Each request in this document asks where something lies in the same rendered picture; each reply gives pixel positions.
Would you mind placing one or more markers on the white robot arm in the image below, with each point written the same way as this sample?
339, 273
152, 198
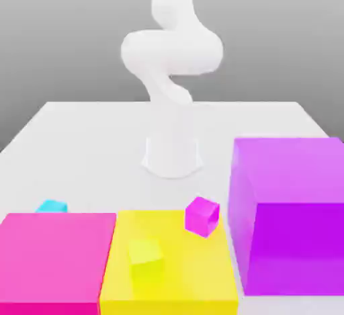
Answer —
172, 51

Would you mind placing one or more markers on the small magenta cube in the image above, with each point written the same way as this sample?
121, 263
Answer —
201, 217

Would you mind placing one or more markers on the small yellow cube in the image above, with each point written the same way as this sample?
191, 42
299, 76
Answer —
145, 258

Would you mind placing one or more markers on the small cyan cube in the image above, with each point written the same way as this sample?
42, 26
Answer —
52, 206

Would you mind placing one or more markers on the large yellow box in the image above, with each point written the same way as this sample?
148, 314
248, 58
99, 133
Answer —
188, 266

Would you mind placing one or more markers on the large purple box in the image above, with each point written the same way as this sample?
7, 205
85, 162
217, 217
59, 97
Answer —
290, 213

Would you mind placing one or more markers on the large pink box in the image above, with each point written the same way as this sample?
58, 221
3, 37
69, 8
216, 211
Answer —
53, 253

